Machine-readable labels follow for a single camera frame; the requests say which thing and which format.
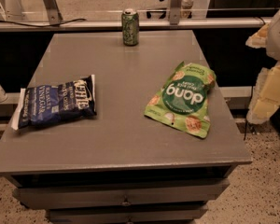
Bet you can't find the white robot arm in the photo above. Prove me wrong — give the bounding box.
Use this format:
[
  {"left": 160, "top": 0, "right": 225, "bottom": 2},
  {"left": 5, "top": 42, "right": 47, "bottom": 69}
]
[{"left": 245, "top": 9, "right": 280, "bottom": 124}]

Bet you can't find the green rice chip bag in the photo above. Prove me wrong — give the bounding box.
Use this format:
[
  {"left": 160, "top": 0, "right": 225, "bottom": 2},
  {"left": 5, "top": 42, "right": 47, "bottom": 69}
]
[{"left": 144, "top": 62, "right": 217, "bottom": 138}]

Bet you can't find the blue kettle chips bag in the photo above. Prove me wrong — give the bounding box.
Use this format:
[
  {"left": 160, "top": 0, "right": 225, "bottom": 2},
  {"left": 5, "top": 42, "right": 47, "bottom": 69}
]
[{"left": 11, "top": 75, "right": 96, "bottom": 130}]

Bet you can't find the green soda can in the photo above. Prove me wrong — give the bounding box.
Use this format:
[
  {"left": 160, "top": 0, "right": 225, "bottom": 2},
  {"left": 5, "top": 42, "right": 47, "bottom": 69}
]
[{"left": 121, "top": 8, "right": 139, "bottom": 46}]

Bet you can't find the grey cabinet upper drawer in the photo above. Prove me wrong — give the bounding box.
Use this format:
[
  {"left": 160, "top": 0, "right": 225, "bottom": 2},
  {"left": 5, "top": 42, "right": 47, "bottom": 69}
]
[{"left": 13, "top": 178, "right": 230, "bottom": 209}]

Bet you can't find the grey cabinet drawer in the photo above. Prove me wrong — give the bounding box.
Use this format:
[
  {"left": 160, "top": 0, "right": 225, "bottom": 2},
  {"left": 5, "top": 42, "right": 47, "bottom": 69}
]
[
  {"left": 13, "top": 178, "right": 230, "bottom": 209},
  {"left": 47, "top": 204, "right": 207, "bottom": 224}
]

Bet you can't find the grey cabinet lower drawer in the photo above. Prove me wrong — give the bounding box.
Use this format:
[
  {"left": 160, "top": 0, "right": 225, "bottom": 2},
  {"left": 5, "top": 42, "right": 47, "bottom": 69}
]
[{"left": 47, "top": 204, "right": 207, "bottom": 224}]

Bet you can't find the metal railing bar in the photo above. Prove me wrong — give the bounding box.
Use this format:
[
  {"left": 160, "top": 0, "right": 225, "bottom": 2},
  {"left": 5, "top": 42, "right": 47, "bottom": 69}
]
[{"left": 0, "top": 17, "right": 272, "bottom": 32}]

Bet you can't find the black cable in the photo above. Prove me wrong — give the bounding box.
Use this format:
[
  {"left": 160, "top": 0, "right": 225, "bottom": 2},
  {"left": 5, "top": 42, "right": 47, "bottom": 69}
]
[{"left": 0, "top": 18, "right": 88, "bottom": 28}]

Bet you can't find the grey metal bracket centre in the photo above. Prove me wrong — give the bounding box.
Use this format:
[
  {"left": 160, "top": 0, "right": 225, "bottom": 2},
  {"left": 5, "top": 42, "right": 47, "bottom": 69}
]
[{"left": 169, "top": 0, "right": 182, "bottom": 25}]

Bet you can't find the grey metal bracket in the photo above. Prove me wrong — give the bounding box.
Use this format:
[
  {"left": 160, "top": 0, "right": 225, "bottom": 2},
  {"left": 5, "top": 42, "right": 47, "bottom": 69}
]
[
  {"left": 169, "top": 0, "right": 182, "bottom": 25},
  {"left": 43, "top": 0, "right": 63, "bottom": 25}
]

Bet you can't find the grey metal bracket left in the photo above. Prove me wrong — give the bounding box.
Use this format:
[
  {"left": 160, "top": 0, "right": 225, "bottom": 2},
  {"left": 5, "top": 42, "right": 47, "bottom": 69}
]
[{"left": 43, "top": 0, "right": 63, "bottom": 25}]

